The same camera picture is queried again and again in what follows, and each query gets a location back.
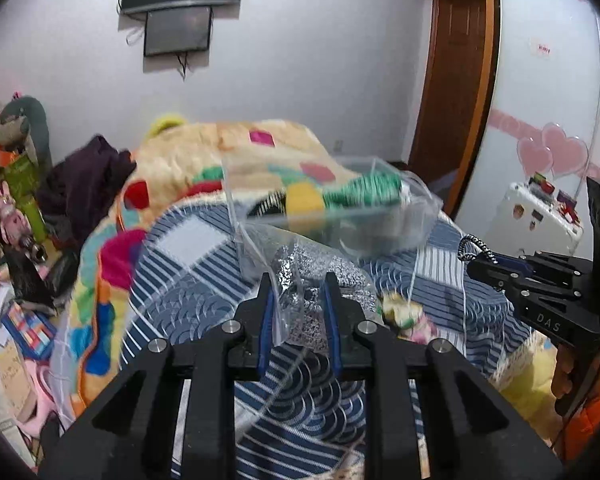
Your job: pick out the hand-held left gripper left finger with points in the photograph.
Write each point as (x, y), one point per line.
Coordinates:
(266, 322)

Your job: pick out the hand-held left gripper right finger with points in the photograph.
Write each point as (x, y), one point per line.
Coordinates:
(331, 322)

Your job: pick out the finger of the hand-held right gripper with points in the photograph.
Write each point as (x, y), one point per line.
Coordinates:
(545, 264)
(510, 280)

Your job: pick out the silver patterned cloth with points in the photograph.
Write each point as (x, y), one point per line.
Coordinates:
(330, 270)

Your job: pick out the clear plastic bag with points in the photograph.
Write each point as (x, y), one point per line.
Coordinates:
(300, 270)

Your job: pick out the clear plastic storage box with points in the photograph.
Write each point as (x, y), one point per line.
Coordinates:
(370, 230)

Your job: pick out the person's right forearm orange sleeve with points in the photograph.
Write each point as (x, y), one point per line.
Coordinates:
(597, 410)

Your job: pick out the person's right hand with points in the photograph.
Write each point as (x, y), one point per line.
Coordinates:
(562, 380)

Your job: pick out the white suitcase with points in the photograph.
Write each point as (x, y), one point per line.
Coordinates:
(530, 225)

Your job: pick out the small floral cloth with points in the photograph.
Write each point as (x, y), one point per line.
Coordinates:
(405, 315)

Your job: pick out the yellow plush cushion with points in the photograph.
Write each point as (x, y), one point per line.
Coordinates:
(525, 385)

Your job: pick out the blue striped patchwork quilt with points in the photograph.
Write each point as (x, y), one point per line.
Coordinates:
(190, 270)

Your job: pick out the green striped sock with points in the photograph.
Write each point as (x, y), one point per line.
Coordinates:
(370, 190)

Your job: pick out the colourful plush blanket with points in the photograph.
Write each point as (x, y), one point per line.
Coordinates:
(180, 160)

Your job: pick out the white sheer mosquito net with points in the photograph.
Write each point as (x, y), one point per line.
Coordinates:
(80, 360)

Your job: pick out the brown wooden door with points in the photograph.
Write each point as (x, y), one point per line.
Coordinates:
(455, 85)

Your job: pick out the dark purple garment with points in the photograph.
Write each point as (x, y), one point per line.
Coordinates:
(87, 185)

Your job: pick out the black bag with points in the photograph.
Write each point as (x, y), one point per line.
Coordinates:
(30, 280)

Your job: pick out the pink plastic item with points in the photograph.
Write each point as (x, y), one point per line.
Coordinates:
(35, 395)

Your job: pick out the pile of papers and books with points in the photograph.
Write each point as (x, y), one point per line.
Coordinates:
(5, 360)

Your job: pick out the pink bunny doll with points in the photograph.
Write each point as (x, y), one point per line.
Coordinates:
(12, 217)

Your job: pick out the green cardboard box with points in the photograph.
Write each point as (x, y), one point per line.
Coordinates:
(15, 195)

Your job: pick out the grey-green plush toy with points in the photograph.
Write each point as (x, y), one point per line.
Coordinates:
(22, 125)

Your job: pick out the pink heart wall stickers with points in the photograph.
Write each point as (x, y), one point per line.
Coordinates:
(555, 152)

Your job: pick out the small wall-mounted monitor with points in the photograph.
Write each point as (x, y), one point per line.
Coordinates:
(177, 30)

